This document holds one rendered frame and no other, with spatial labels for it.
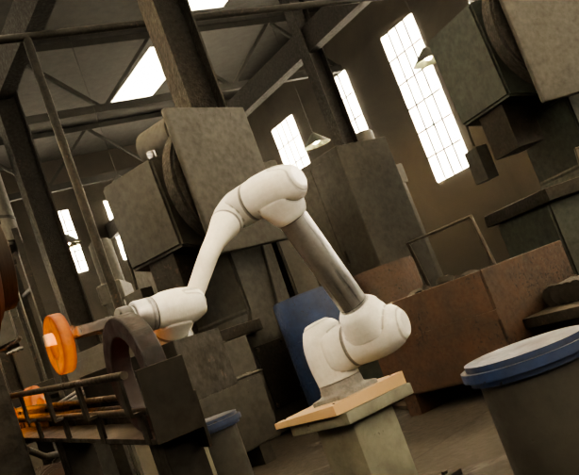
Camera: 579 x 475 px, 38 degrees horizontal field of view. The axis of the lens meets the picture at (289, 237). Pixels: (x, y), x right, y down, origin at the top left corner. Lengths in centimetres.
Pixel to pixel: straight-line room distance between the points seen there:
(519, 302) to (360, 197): 303
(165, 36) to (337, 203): 198
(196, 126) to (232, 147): 35
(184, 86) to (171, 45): 36
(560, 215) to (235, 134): 257
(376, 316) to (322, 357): 25
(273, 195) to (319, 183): 469
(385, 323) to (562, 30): 449
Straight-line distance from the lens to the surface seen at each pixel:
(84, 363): 688
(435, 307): 433
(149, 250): 610
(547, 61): 670
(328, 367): 288
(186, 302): 226
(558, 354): 190
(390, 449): 293
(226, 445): 357
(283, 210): 261
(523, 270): 434
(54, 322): 214
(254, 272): 628
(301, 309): 555
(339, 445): 292
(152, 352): 121
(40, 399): 286
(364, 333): 277
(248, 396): 496
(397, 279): 583
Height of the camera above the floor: 64
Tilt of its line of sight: 6 degrees up
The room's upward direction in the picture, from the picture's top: 20 degrees counter-clockwise
